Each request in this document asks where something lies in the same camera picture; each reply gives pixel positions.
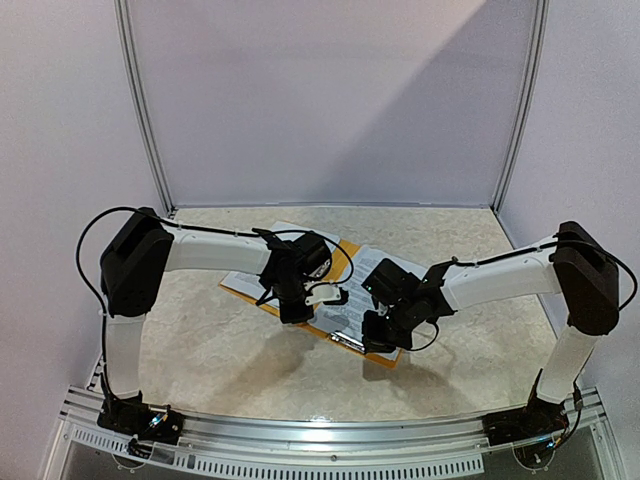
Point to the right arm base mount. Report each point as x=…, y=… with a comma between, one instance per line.
x=538, y=419

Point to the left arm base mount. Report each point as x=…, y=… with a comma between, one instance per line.
x=132, y=417

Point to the orange file folder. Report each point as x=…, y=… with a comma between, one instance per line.
x=389, y=360

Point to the left aluminium frame post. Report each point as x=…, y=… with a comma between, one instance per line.
x=140, y=104

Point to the aluminium frame post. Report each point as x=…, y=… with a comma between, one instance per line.
x=140, y=104
x=523, y=106

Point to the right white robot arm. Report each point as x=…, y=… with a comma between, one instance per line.
x=570, y=264

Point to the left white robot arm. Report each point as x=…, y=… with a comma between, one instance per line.
x=289, y=268

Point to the right aluminium frame post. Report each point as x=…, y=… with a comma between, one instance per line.
x=523, y=106

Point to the chrome side folder clip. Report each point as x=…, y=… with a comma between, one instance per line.
x=346, y=341

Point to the stack of printed papers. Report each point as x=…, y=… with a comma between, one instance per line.
x=348, y=318

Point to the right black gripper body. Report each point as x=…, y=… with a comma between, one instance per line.
x=382, y=333

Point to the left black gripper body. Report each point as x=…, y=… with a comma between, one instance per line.
x=285, y=295

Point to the chrome folder spring clip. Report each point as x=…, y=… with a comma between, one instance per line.
x=322, y=270

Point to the aluminium front rail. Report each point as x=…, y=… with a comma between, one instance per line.
x=224, y=447

